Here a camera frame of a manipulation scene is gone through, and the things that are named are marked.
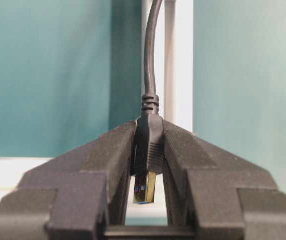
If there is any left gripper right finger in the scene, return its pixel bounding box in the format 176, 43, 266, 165
163, 121, 286, 240

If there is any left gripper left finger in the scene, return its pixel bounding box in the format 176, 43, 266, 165
0, 121, 136, 240

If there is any black USB cable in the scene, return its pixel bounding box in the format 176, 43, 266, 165
130, 0, 165, 205

